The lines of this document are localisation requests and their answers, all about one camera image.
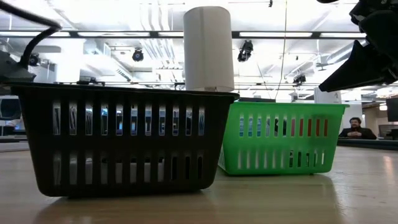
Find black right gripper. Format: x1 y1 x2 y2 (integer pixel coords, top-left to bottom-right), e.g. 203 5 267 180
318 0 398 93

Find pink wall charger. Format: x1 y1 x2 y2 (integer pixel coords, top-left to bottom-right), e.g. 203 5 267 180
290 118 329 138

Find green plastic basket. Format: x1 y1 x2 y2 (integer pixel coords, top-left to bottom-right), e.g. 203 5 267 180
217 101 349 177

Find blue wall charger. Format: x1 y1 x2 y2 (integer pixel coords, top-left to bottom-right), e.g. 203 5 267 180
238 116 263 138

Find white digital thermometer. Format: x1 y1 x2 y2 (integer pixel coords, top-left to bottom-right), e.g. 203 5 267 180
53 152 166 185

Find black plastic basket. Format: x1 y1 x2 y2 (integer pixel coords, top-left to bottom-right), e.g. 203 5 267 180
1 82 241 198

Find black monitor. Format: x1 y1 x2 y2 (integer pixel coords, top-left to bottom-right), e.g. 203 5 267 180
386 97 398 123
0 98 22 121

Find person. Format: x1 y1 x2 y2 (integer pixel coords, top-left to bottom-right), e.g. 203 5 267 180
338 116 378 140

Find black background desk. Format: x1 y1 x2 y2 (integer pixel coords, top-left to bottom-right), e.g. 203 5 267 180
337 138 398 151

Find white cylinder table lamp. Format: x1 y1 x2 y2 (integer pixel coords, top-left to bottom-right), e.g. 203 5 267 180
183 6 235 93

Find black aluminium frame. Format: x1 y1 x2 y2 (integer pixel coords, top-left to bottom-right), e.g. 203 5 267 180
0 30 368 40

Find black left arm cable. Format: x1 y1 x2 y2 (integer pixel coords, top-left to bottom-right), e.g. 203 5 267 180
0 0 63 70

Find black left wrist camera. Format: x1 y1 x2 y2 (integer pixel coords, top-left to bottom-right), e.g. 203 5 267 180
0 50 37 84

